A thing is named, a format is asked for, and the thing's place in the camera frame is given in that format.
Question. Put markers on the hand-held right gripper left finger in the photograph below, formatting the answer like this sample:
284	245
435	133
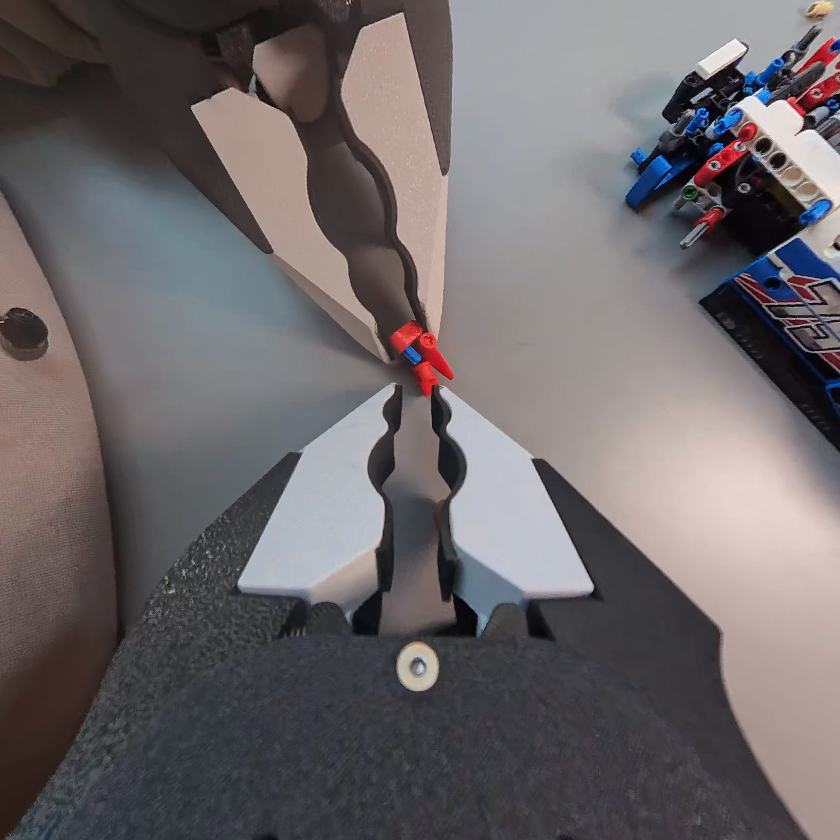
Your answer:
308	525

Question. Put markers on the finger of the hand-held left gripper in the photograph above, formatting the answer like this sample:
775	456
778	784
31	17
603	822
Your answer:
407	131
262	177

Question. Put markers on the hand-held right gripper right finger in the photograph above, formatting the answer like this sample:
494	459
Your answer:
518	525

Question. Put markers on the red long brick connector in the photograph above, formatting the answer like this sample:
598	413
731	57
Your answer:
436	358

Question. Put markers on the red short brick connector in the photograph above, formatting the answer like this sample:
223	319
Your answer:
403	338

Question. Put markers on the person's left forearm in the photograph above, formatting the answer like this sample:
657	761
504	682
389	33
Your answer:
39	39

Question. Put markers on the grey desk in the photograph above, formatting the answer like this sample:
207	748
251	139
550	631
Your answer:
558	328

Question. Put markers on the person's right hand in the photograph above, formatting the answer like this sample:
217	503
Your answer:
443	510

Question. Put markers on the person's beige hoodie torso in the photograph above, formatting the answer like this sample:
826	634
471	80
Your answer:
52	492

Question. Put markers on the toy brick race car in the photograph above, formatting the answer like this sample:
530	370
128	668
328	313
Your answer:
774	151

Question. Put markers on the tan brick pin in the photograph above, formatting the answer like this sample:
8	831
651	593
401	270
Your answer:
816	8

